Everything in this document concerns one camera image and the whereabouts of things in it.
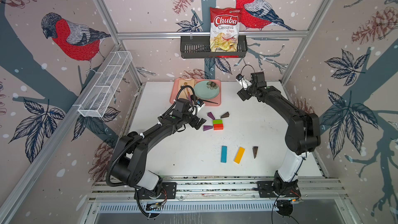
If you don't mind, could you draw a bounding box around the purple triangle block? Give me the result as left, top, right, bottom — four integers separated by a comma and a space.
207, 112, 215, 120
203, 125, 213, 131

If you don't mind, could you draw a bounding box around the green rectangular block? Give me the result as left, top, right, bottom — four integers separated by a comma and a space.
212, 119, 223, 125

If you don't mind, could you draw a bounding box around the red rectangular block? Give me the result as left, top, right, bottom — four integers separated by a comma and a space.
213, 124, 224, 130

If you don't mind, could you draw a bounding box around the dark brown triangle block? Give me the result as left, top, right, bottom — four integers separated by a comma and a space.
252, 146, 259, 159
220, 112, 230, 119

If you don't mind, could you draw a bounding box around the teal long block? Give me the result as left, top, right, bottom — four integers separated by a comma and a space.
220, 146, 228, 163

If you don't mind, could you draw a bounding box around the yellow long block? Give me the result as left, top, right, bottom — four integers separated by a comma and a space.
234, 147, 245, 164

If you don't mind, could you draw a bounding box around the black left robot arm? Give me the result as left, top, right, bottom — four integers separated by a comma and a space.
105, 86, 204, 197

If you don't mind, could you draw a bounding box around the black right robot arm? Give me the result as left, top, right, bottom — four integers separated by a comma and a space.
236, 72, 321, 197

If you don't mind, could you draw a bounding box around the black spoon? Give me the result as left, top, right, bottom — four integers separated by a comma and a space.
190, 95, 219, 105

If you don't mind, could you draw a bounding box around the beige napkin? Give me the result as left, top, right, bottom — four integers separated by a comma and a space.
177, 78, 196, 100

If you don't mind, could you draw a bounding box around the pink tray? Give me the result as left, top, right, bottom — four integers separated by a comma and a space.
170, 78, 221, 106

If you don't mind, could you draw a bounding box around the mint green flower plate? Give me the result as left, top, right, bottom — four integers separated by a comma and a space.
194, 80, 220, 100

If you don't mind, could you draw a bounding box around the gold purple knife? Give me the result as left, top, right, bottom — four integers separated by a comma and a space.
183, 82, 191, 100

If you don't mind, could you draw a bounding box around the Chuba cassava chips bag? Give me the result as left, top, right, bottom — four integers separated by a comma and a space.
209, 8, 241, 52

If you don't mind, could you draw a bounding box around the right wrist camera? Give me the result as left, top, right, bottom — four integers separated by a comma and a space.
236, 74, 252, 90

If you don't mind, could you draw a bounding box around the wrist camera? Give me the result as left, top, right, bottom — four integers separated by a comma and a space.
193, 99, 205, 113
236, 74, 252, 90

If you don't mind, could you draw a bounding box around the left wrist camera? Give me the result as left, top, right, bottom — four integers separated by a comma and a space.
193, 99, 205, 113

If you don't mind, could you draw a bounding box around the black wall basket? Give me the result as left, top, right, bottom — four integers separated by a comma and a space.
180, 35, 248, 59

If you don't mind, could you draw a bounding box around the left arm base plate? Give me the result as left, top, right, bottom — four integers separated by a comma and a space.
137, 182, 177, 200

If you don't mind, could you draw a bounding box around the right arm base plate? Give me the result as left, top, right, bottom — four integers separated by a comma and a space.
257, 180, 301, 198

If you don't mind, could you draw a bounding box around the white wire wall basket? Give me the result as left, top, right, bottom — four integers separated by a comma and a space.
78, 51, 132, 118

